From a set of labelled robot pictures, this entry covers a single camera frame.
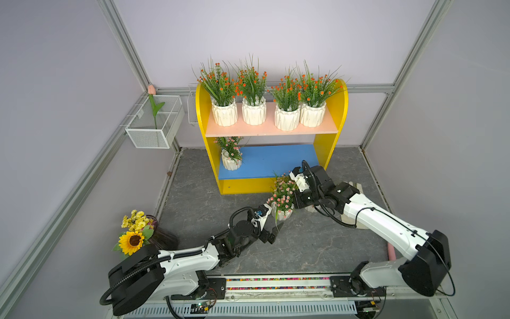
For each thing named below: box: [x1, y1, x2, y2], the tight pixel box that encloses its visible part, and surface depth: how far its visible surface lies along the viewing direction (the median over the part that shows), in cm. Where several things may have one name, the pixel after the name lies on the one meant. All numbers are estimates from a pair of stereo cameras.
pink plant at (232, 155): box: [213, 136, 245, 171], surface depth 88 cm
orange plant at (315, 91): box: [300, 60, 352, 128], surface depth 66 cm
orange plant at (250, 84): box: [232, 53, 268, 126], surface depth 70 cm
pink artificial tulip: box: [147, 84, 166, 130], surface depth 91 cm
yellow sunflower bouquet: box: [111, 209, 157, 258], surface depth 65 cm
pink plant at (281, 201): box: [266, 170, 297, 224], surface depth 71 cm
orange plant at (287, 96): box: [266, 67, 303, 132], surface depth 68 cm
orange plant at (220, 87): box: [191, 55, 239, 127], surface depth 69 cm
